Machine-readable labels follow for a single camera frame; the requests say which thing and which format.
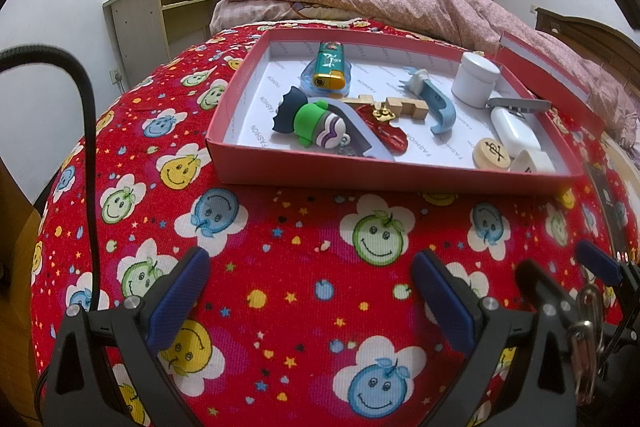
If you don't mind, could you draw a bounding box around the wooden puzzle block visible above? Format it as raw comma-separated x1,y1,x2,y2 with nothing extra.
345,94,432,122

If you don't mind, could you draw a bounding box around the dark wooden headboard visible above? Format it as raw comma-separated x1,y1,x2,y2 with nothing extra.
534,7,640,82

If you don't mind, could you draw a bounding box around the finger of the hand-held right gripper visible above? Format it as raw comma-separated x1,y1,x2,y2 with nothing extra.
514,258,582,309
574,240,624,286

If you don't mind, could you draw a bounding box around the white earbuds case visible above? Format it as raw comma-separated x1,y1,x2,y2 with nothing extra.
490,107,542,152

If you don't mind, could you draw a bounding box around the beige printed bedsheet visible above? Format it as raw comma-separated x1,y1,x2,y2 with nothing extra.
600,132,640,188

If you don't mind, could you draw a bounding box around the red key charm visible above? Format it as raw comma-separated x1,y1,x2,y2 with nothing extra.
356,103,412,155

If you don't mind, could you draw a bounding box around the clear blue teardrop plastic piece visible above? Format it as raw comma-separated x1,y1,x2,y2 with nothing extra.
300,57,353,98

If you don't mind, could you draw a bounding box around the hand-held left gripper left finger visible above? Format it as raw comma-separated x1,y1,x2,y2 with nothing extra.
40,247,211,427

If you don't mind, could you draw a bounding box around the red cardboard box lid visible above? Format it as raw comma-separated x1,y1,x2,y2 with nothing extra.
492,31,608,138

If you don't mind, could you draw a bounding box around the beige wooden shelf unit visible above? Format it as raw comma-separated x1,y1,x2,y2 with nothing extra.
102,0,236,88

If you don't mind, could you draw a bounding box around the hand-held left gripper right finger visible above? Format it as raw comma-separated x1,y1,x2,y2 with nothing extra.
411,249,586,427

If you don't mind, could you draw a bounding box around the pink checked pillow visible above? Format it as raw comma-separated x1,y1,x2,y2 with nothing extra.
209,0,306,32

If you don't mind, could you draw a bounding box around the round wooden chess piece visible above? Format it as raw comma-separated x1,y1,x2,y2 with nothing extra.
473,138,512,170

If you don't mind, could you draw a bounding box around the green patterned lighter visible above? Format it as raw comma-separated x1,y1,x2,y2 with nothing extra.
312,41,347,94

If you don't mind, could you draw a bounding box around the black smartphone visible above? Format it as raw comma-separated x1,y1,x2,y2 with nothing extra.
585,162,633,260

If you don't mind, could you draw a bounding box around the red smiley flower blanket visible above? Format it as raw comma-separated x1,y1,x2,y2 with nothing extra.
30,19,636,427

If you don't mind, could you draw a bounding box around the small white cube charger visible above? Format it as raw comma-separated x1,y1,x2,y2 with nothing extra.
507,149,557,175

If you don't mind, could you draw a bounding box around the grey plastic bracket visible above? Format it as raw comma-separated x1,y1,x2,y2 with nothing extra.
305,97,398,162

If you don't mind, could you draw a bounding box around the white jar with orange label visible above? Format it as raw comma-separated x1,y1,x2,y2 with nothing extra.
451,52,502,109

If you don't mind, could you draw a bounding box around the green and blue toy figure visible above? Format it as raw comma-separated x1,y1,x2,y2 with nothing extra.
272,88,355,150

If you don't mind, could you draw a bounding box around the black cable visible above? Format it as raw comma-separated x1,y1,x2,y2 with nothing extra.
0,47,98,408

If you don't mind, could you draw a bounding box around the red cardboard box tray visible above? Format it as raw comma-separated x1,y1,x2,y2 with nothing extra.
205,28,586,198

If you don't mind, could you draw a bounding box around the brown wooden cabinet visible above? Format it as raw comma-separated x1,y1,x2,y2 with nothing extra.
0,162,43,427

